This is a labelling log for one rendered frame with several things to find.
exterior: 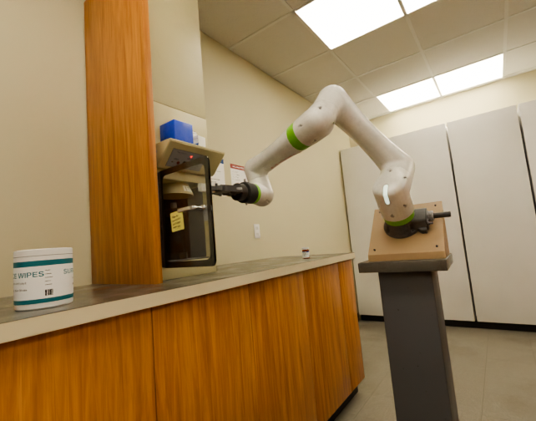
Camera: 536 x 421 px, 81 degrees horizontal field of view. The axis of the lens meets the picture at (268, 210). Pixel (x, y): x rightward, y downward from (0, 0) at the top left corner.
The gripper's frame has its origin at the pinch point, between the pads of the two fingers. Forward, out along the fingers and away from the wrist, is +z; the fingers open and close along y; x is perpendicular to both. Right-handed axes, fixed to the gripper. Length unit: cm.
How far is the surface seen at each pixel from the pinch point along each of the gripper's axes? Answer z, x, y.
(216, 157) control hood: -23.5, -20.0, -16.6
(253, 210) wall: -115, -5, -69
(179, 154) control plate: -2.9, -17.9, -18.5
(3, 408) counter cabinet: 61, 51, 1
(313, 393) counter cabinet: -62, 99, 1
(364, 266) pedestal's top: -44, 36, 41
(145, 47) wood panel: 12, -59, -17
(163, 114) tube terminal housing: -1.7, -37.8, -26.2
